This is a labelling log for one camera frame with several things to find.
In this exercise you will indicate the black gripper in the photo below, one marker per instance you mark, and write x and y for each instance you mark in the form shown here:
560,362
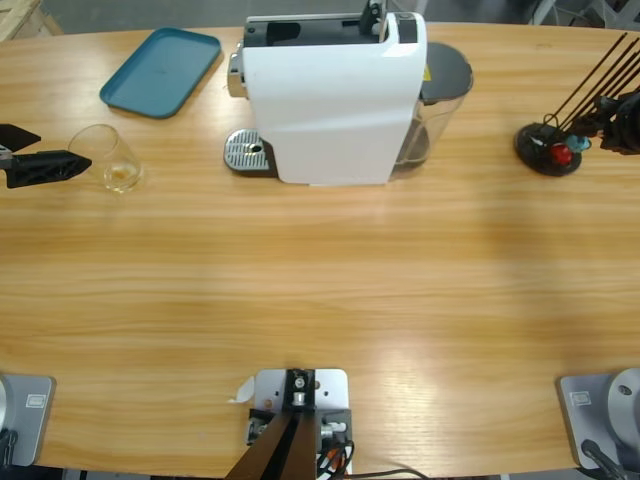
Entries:
5,159
631,125

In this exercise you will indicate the clear drinking glass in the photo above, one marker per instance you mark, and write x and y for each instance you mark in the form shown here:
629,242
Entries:
120,175

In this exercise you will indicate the grey coffee machine lid lever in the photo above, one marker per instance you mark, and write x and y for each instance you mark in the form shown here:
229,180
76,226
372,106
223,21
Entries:
372,15

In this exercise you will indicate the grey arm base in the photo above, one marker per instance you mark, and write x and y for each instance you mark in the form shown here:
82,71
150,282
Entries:
35,400
580,400

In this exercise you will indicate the teal coffee capsule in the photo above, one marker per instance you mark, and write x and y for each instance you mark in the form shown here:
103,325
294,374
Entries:
580,143

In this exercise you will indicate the red coffee capsule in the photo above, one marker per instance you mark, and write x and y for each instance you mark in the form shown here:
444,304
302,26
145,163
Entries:
562,154

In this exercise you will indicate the white capsule coffee machine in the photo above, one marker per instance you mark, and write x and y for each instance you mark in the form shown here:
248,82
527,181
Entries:
325,110

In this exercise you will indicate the black capsule holder with rods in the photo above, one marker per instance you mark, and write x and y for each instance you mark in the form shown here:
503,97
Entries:
530,145

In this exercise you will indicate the teal plastic tray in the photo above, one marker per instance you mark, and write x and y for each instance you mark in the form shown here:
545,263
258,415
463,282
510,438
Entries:
160,72

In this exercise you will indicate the clear water tank black lid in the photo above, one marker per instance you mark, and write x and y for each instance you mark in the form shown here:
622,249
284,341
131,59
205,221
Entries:
445,70

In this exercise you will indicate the white paper tag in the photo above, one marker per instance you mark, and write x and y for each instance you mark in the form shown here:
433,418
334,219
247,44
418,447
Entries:
244,392

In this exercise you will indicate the orange connector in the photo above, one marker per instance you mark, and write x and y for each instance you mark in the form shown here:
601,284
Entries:
334,457

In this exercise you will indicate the grey metal frame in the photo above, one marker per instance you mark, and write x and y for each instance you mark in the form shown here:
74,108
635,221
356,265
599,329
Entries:
615,10

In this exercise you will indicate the white mount plate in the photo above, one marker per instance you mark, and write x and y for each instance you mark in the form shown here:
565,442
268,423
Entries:
330,390

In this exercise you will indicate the dark camera post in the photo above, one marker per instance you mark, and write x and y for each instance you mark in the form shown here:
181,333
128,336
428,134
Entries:
285,450

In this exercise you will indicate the black bolted bracket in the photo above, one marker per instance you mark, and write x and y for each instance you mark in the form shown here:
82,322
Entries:
342,417

